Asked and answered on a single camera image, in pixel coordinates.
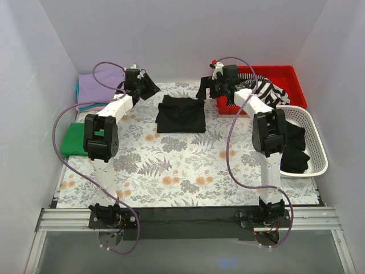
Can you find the folded green t shirt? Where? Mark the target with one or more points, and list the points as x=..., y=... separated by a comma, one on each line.
x=72, y=143

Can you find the black white striped shirt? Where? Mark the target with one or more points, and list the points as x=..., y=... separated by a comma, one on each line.
x=268, y=92

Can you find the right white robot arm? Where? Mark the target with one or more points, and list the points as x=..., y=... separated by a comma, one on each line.
x=269, y=136

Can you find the black garment in basket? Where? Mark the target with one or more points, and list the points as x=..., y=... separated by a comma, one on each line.
x=294, y=159

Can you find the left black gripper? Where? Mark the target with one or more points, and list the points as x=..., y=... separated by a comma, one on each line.
x=144, y=87

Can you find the folded teal t shirt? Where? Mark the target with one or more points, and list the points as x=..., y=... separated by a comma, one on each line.
x=88, y=95

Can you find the aluminium frame rail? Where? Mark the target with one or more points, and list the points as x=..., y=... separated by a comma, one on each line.
x=305, y=218

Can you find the black t shirt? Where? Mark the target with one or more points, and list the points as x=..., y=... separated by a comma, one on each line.
x=181, y=115

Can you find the folded lilac t shirt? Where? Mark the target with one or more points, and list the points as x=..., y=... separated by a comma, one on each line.
x=111, y=78

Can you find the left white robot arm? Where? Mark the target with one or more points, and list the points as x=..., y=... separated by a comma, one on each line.
x=101, y=141

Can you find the red plastic tray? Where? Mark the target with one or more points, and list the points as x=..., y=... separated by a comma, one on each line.
x=283, y=76

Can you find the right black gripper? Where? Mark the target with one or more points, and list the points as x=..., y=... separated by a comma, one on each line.
x=213, y=88

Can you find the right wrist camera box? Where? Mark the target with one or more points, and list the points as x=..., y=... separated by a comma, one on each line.
x=217, y=69

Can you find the floral table cloth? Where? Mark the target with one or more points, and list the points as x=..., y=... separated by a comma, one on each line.
x=217, y=168

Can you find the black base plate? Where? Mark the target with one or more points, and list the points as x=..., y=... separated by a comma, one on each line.
x=172, y=223

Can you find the white perforated laundry basket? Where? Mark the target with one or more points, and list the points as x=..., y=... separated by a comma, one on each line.
x=318, y=163

